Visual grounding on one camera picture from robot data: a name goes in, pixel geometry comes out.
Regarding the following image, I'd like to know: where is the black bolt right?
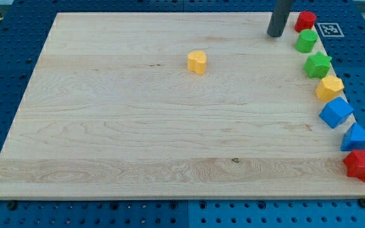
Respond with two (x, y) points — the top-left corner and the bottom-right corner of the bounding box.
(358, 198), (365, 208)

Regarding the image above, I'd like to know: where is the light wooden board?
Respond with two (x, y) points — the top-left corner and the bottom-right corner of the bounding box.
(0, 12), (365, 200)

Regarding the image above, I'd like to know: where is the black white fiducial marker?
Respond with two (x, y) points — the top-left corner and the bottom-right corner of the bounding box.
(317, 22), (344, 37)

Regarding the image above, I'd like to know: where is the blue triangle block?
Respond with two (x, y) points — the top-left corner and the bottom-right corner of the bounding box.
(340, 123), (365, 151)

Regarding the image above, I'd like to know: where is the green star block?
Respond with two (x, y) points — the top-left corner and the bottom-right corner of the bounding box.
(304, 51), (332, 79)

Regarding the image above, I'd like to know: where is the yellow heart block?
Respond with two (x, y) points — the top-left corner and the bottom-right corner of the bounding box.
(187, 51), (207, 75)

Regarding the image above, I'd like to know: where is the blue cube block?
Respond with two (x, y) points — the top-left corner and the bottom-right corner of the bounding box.
(319, 97), (354, 129)

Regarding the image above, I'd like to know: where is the red cylinder block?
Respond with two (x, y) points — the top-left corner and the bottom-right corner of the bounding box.
(294, 11), (317, 32)

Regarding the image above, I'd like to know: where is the black bolt left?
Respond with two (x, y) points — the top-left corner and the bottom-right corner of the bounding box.
(6, 200), (18, 211)

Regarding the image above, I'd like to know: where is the red star block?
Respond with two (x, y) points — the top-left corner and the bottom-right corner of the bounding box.
(343, 148), (365, 182)

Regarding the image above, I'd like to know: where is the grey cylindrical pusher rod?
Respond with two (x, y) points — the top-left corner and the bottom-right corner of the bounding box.
(267, 0), (295, 38)

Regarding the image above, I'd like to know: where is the black bolt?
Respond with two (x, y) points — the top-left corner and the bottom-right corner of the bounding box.
(6, 200), (18, 211)
(358, 198), (365, 208)

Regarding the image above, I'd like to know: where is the green cylinder block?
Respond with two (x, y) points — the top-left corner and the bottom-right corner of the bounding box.
(295, 29), (318, 53)

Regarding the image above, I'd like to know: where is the yellow hexagon block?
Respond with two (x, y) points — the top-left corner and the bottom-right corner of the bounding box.
(316, 75), (344, 102)

